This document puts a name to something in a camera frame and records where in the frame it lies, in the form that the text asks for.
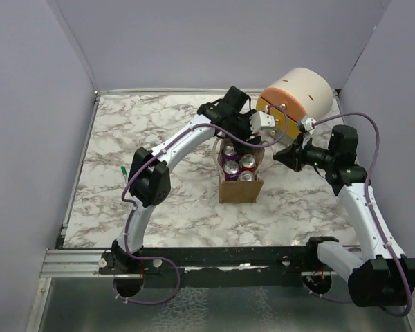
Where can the red cola can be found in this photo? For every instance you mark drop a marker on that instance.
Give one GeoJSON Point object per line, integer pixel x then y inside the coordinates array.
{"type": "Point", "coordinates": [248, 162]}
{"type": "Point", "coordinates": [247, 175]}

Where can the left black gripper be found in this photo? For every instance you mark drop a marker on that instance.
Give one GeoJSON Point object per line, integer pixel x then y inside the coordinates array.
{"type": "Point", "coordinates": [248, 133]}

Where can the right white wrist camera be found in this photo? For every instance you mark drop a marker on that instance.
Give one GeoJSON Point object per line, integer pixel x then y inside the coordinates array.
{"type": "Point", "coordinates": [306, 126]}

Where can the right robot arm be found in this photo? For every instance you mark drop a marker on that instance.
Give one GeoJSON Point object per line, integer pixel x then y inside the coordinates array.
{"type": "Point", "coordinates": [384, 275]}

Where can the purple Fanta can front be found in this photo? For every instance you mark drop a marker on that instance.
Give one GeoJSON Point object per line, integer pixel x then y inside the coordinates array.
{"type": "Point", "coordinates": [228, 153]}

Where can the metal front plate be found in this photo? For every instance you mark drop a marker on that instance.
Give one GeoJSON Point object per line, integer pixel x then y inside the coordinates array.
{"type": "Point", "coordinates": [73, 296]}

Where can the round drawer cabinet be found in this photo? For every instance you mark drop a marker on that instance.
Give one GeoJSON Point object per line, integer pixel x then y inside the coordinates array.
{"type": "Point", "coordinates": [301, 92]}

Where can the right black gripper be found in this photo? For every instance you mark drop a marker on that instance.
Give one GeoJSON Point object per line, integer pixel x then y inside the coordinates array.
{"type": "Point", "coordinates": [292, 156]}

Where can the purple fanta can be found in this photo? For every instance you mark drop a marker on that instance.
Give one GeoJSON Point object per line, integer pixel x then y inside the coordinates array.
{"type": "Point", "coordinates": [228, 153]}
{"type": "Point", "coordinates": [231, 170]}

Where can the brown canvas tote bag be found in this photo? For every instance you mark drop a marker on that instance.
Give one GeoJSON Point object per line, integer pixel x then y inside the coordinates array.
{"type": "Point", "coordinates": [235, 192]}

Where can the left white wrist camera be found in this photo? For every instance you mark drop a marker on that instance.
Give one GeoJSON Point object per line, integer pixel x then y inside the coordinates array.
{"type": "Point", "coordinates": [260, 121]}

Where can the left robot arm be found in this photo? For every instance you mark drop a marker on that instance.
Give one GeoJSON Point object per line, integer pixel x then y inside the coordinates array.
{"type": "Point", "coordinates": [149, 177]}

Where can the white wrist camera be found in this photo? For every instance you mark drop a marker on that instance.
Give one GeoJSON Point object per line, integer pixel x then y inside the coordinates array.
{"type": "Point", "coordinates": [260, 121]}
{"type": "Point", "coordinates": [306, 126]}

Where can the red cola can front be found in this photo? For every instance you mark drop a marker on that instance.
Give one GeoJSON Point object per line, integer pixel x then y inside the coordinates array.
{"type": "Point", "coordinates": [247, 175]}

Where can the green capped marker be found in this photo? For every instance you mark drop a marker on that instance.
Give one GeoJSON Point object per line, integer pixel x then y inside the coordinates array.
{"type": "Point", "coordinates": [124, 173]}

